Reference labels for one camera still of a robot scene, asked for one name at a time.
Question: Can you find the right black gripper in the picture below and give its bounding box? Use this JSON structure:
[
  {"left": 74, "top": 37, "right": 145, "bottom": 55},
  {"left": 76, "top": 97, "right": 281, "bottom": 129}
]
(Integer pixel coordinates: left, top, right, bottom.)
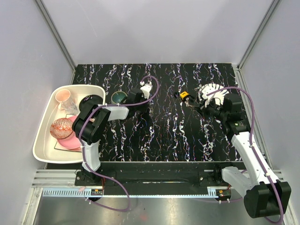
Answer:
[{"left": 193, "top": 96, "right": 228, "bottom": 121}]

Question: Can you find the yellow padlock black shackle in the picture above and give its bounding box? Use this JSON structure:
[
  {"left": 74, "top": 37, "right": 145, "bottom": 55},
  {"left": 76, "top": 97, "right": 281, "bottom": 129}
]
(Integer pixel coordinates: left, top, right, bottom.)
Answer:
[{"left": 174, "top": 91, "right": 190, "bottom": 102}]

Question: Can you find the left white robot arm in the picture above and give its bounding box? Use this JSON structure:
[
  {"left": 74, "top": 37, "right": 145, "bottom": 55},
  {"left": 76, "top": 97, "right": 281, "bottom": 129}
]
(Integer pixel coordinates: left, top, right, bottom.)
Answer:
[{"left": 72, "top": 85, "right": 153, "bottom": 186}]

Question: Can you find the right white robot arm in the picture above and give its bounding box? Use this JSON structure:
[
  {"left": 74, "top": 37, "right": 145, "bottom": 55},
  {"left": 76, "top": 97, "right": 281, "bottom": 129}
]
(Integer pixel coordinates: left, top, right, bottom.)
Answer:
[{"left": 180, "top": 91, "right": 291, "bottom": 221}]

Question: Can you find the green ceramic mug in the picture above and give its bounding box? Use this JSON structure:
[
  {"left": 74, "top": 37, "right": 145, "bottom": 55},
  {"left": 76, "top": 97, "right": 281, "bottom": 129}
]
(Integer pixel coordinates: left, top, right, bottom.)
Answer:
[{"left": 111, "top": 91, "right": 128, "bottom": 104}]

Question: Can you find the blue striped white plate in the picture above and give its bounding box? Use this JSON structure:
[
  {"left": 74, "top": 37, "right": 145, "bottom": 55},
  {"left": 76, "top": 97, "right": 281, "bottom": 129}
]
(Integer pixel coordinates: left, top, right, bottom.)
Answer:
[{"left": 198, "top": 83, "right": 229, "bottom": 101}]

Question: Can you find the black bowl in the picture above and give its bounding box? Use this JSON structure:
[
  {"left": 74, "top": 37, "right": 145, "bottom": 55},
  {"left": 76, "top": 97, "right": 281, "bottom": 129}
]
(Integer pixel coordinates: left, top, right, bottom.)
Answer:
[{"left": 79, "top": 94, "right": 103, "bottom": 111}]

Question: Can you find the clear drinking glass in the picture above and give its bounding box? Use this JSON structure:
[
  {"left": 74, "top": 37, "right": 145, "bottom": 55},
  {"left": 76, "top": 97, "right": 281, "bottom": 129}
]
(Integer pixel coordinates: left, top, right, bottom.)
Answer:
[{"left": 61, "top": 98, "right": 78, "bottom": 115}]

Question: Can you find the pink plate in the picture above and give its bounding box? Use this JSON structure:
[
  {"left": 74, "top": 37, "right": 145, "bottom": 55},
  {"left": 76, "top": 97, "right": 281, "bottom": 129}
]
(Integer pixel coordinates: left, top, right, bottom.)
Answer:
[{"left": 57, "top": 116, "right": 81, "bottom": 150}]

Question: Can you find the pink plastic cup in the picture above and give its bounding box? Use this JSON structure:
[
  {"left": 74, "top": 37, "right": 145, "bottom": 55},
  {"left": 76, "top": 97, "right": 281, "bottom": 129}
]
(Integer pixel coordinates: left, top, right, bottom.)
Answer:
[{"left": 55, "top": 89, "right": 71, "bottom": 103}]

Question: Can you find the red patterned bowl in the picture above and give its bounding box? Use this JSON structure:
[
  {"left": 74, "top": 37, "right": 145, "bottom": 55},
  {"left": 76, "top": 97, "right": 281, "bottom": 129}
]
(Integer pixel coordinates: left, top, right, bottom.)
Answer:
[{"left": 50, "top": 118, "right": 73, "bottom": 140}]

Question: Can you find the cream plastic tray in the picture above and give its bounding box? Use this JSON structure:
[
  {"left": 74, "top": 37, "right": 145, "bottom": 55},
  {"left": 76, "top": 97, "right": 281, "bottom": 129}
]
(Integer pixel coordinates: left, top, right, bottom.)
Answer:
[{"left": 32, "top": 84, "right": 105, "bottom": 164}]

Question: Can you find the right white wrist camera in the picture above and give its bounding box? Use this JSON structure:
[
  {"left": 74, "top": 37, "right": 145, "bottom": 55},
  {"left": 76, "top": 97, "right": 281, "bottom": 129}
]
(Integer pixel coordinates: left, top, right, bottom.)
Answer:
[{"left": 201, "top": 90, "right": 227, "bottom": 108}]

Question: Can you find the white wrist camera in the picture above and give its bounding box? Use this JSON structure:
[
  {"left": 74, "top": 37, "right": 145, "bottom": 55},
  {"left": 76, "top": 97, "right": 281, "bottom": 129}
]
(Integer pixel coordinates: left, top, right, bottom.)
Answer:
[
  {"left": 140, "top": 81, "right": 153, "bottom": 100},
  {"left": 201, "top": 90, "right": 227, "bottom": 108}
]

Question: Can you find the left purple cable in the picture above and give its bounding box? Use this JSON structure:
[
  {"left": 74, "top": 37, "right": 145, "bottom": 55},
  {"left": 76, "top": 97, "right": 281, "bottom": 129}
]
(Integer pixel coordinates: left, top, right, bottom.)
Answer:
[{"left": 78, "top": 75, "right": 160, "bottom": 211}]

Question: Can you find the purple cable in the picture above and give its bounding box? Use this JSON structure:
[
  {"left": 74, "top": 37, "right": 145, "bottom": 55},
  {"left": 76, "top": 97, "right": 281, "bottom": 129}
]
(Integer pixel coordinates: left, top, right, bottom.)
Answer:
[
  {"left": 207, "top": 86, "right": 285, "bottom": 223},
  {"left": 78, "top": 75, "right": 160, "bottom": 211}
]

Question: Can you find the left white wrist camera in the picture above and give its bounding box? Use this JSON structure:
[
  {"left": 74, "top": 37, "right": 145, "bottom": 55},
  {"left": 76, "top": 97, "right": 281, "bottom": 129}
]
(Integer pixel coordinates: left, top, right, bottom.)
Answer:
[{"left": 140, "top": 81, "right": 153, "bottom": 100}]

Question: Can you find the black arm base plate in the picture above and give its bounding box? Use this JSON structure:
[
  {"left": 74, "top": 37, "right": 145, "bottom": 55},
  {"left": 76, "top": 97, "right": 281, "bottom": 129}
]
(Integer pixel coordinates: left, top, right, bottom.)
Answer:
[{"left": 75, "top": 162, "right": 245, "bottom": 197}]

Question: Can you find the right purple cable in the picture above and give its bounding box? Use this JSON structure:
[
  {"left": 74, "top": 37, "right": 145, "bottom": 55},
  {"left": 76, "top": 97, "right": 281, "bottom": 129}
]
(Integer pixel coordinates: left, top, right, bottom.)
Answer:
[{"left": 207, "top": 86, "right": 285, "bottom": 223}]

